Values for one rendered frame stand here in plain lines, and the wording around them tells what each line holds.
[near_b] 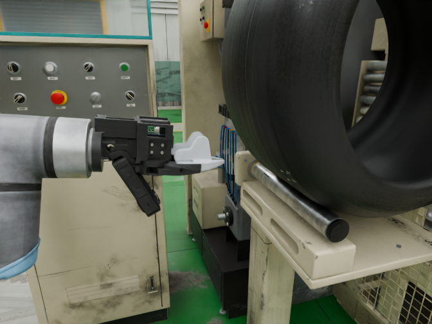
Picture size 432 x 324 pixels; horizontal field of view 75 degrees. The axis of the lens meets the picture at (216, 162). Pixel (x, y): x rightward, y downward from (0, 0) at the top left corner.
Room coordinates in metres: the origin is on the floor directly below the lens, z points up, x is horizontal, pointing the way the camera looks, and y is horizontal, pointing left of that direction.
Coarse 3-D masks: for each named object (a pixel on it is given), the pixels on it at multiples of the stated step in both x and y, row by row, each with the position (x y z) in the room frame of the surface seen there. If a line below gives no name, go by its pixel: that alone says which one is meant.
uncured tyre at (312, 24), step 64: (256, 0) 0.48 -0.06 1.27; (320, 0) 0.39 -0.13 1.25; (384, 0) 0.76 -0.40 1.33; (256, 64) 0.44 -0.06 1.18; (320, 64) 0.39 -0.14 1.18; (256, 128) 0.47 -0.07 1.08; (320, 128) 0.39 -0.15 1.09; (384, 128) 0.76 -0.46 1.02; (320, 192) 0.43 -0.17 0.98; (384, 192) 0.43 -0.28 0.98
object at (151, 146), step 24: (96, 120) 0.40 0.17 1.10; (120, 120) 0.41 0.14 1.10; (144, 120) 0.45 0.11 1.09; (168, 120) 0.47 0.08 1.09; (96, 144) 0.39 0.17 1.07; (120, 144) 0.42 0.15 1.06; (144, 144) 0.41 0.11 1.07; (168, 144) 0.43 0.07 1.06; (96, 168) 0.39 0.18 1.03; (144, 168) 0.40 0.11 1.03
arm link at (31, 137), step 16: (0, 128) 0.36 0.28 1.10; (16, 128) 0.36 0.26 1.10; (32, 128) 0.37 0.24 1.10; (48, 128) 0.38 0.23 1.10; (0, 144) 0.35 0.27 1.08; (16, 144) 0.35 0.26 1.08; (32, 144) 0.36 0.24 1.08; (48, 144) 0.36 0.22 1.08; (0, 160) 0.34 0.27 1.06; (16, 160) 0.35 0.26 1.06; (32, 160) 0.35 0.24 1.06; (48, 160) 0.36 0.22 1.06; (0, 176) 0.33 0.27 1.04; (16, 176) 0.34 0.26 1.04; (32, 176) 0.36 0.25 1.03; (48, 176) 0.37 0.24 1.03
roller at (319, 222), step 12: (252, 168) 0.74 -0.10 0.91; (264, 168) 0.70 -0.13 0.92; (264, 180) 0.67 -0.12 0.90; (276, 180) 0.63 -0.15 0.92; (276, 192) 0.60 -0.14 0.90; (288, 192) 0.57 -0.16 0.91; (300, 192) 0.55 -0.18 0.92; (288, 204) 0.56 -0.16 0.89; (300, 204) 0.51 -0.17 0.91; (312, 204) 0.50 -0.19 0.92; (312, 216) 0.47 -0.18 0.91; (324, 216) 0.45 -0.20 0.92; (336, 216) 0.45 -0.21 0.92; (324, 228) 0.44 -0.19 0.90; (336, 228) 0.43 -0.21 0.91; (348, 228) 0.43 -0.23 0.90; (336, 240) 0.43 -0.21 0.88
